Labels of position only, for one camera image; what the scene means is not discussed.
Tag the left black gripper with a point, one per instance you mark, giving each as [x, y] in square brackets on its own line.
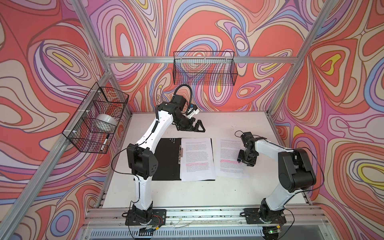
[191, 128]

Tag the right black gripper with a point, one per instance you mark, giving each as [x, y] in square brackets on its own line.
[251, 163]

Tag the white RAY file folder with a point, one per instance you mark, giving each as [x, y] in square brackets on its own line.
[167, 154]

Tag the paper sheet pink highlight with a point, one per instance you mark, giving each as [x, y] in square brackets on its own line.
[226, 159]

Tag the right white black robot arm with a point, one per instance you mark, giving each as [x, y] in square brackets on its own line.
[295, 173]

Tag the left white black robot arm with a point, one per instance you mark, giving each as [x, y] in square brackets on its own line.
[141, 156]

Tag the metal folder clip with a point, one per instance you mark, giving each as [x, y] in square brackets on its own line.
[180, 155]

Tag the green circuit board right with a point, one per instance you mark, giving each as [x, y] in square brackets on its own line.
[271, 230]

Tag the green circuit board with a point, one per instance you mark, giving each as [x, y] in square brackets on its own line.
[147, 231]
[271, 230]

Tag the black white marker pen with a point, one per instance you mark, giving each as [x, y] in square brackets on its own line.
[104, 143]

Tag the white tape roll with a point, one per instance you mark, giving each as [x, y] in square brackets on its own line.
[105, 122]

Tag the green circuit board left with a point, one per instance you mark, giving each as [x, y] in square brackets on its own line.
[147, 231]

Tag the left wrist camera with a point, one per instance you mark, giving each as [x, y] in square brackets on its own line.
[193, 110]

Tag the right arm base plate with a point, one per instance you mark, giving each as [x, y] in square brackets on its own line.
[263, 216]

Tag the black wire basket back wall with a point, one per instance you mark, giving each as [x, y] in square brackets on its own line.
[205, 68]

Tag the black wire basket wall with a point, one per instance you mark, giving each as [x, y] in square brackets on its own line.
[92, 128]
[205, 68]

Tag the black wire basket left wall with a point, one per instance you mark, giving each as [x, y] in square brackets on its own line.
[92, 128]

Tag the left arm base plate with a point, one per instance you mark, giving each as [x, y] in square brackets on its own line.
[136, 217]

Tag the aluminium front rail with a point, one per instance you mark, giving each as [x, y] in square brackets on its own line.
[299, 215]

